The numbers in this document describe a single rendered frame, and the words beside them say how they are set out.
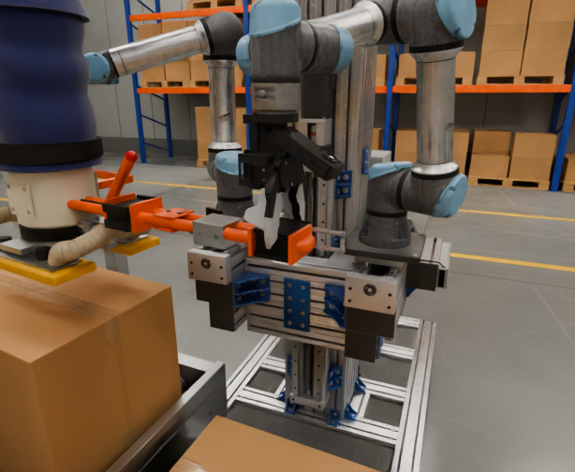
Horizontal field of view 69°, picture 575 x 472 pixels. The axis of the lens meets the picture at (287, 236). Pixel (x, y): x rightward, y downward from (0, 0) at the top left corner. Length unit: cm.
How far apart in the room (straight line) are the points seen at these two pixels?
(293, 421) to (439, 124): 127
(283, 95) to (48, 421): 81
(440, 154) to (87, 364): 95
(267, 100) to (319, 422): 140
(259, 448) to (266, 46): 100
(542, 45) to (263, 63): 735
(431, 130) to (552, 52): 688
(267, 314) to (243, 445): 40
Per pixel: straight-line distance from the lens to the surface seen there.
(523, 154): 792
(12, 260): 108
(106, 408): 118
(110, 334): 110
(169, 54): 132
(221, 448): 128
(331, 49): 72
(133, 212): 87
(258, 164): 67
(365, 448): 177
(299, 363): 164
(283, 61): 65
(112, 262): 179
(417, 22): 104
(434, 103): 106
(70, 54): 103
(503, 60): 784
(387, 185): 117
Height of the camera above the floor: 144
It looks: 18 degrees down
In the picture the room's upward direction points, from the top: straight up
